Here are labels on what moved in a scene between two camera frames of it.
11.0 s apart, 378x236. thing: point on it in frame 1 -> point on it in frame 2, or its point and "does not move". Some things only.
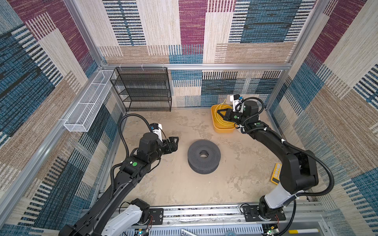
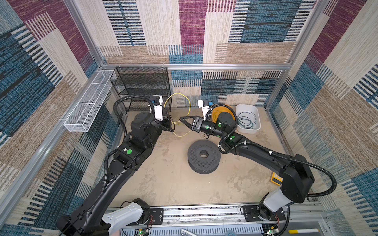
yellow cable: [224, 105] -> [176, 122]
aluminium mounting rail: [234, 215] does not move
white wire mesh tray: [83, 115] does not move
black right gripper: [230, 110] -> [197, 124]
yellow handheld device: [275, 176] does not move
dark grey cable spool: [204, 165] does not move
